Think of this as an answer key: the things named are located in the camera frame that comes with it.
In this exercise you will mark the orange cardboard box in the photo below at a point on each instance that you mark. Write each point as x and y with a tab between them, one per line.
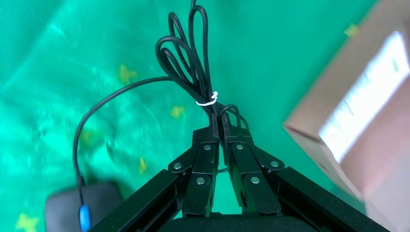
368	144

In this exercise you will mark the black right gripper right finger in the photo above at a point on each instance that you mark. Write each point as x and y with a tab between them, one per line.
253	179

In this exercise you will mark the green table cloth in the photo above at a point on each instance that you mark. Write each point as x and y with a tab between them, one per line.
48	64

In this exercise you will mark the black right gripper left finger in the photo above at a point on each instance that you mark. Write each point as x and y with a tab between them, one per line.
201	173

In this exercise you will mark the white twist tie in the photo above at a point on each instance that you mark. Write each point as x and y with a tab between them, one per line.
209	100

